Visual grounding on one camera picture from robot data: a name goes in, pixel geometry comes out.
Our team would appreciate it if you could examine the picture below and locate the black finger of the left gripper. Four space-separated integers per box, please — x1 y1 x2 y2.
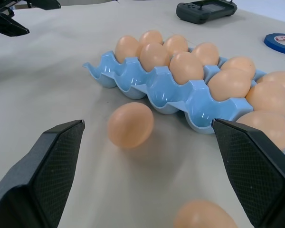
26 0 62 11
0 10 30 37

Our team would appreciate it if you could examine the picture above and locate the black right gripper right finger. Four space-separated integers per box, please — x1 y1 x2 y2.
211 118 285 228

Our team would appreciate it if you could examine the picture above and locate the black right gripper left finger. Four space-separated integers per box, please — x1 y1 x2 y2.
0 119 86 228

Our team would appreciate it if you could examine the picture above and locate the light blue plastic egg tray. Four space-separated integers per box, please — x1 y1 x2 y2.
82 47 285 157

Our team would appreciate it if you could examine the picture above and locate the tan egg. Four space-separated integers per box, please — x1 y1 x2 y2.
220 56 257 79
107 102 155 150
173 199 239 228
169 51 205 85
235 110 285 151
114 35 143 64
140 42 171 72
256 71 285 98
163 34 189 58
246 81 285 118
191 42 220 67
139 30 164 47
207 68 253 102

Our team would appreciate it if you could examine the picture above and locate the blue tape roll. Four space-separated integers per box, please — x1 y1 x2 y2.
263 33 285 57

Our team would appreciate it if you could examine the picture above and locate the black handheld remote controller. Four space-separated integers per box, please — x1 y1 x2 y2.
176 0 238 25

